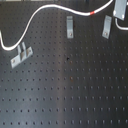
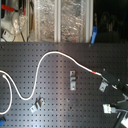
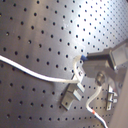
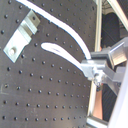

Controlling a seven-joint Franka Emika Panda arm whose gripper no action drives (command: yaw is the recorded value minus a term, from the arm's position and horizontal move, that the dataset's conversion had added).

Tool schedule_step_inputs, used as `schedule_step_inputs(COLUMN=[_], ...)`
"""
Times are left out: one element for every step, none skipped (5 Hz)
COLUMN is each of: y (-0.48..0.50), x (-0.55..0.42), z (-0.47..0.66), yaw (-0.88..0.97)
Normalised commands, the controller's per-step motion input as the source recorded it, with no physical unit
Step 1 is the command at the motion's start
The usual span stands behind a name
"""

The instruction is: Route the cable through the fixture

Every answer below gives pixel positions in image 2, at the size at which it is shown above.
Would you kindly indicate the white device with red button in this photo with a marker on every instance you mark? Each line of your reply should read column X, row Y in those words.
column 6, row 36

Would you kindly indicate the black perforated pegboard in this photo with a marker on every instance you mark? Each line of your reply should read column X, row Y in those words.
column 43, row 70

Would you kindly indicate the blue clamp handle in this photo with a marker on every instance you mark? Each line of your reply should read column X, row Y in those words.
column 94, row 34

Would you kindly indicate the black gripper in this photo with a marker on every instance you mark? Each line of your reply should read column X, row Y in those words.
column 112, row 79

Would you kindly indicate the grey cable clip centre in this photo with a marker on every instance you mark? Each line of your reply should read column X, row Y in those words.
column 72, row 80

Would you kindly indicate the grey cable clip lower left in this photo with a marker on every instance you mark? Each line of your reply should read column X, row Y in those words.
column 37, row 105

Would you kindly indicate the grey cable clip right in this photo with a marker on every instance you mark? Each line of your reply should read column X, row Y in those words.
column 103, row 86

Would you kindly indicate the blue object bottom left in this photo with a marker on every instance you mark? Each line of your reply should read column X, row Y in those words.
column 2, row 121

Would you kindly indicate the clear plastic panel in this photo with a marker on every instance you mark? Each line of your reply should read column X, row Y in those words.
column 63, row 20

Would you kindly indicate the grey cable clip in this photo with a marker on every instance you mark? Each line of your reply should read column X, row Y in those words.
column 37, row 105
column 72, row 80
column 103, row 86

